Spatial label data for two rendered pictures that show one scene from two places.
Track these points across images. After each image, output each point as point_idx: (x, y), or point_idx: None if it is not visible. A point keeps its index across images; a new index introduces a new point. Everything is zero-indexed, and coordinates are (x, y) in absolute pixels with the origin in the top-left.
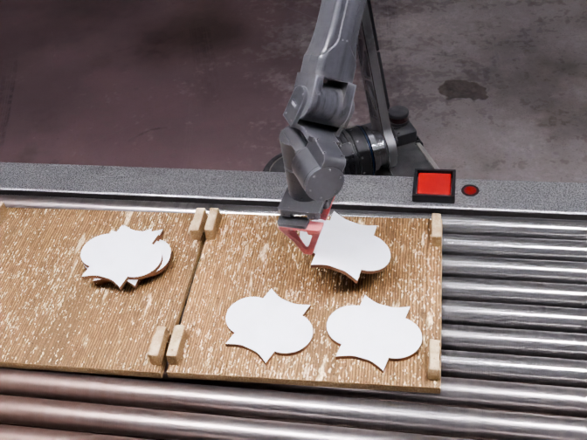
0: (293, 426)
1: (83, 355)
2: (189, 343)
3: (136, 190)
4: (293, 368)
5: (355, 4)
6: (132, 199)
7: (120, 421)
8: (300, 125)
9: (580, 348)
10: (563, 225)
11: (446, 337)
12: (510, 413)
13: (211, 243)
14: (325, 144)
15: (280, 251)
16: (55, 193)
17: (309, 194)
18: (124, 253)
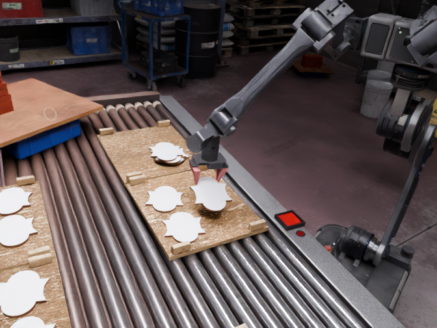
0: (124, 225)
1: (119, 164)
2: (142, 184)
3: None
4: (149, 213)
5: (254, 87)
6: None
7: (100, 185)
8: (209, 122)
9: (233, 302)
10: (309, 272)
11: (203, 254)
12: (175, 287)
13: None
14: (205, 131)
15: None
16: (190, 133)
17: (186, 144)
18: (166, 151)
